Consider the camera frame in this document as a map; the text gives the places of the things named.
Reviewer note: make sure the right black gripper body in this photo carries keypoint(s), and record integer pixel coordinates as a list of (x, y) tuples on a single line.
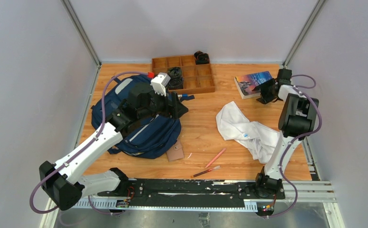
[(267, 90)]

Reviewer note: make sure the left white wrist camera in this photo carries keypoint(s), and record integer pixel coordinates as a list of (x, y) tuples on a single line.
[(159, 84)]

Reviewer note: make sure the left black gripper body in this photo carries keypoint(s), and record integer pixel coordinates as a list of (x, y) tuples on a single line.
[(173, 104)]

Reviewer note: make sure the blue Jane Eyre book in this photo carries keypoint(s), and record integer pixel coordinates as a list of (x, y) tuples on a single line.
[(247, 84)]

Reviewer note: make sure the white cloth garment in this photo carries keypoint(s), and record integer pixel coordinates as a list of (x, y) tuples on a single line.
[(259, 139)]

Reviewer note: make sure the black rolled belt middle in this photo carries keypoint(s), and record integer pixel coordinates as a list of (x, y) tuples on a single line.
[(176, 78)]

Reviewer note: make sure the navy blue backpack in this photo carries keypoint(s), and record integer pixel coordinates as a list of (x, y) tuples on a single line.
[(147, 138)]

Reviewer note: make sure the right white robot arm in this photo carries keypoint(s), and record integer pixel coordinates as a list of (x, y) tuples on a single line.
[(297, 120)]

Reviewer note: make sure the wooden compartment tray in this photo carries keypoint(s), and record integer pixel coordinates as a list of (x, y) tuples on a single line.
[(197, 79)]

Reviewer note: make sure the aluminium frame rail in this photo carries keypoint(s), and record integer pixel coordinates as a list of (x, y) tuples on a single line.
[(307, 204)]

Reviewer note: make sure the pink pen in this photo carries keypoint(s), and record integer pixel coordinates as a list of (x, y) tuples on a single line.
[(215, 158)]

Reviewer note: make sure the red clear-capped pen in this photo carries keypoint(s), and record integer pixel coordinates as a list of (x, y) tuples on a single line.
[(206, 171)]

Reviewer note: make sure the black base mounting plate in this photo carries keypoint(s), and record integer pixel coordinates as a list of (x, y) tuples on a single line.
[(188, 193)]

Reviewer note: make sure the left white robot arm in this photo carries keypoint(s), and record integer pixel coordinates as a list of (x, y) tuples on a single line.
[(64, 181)]

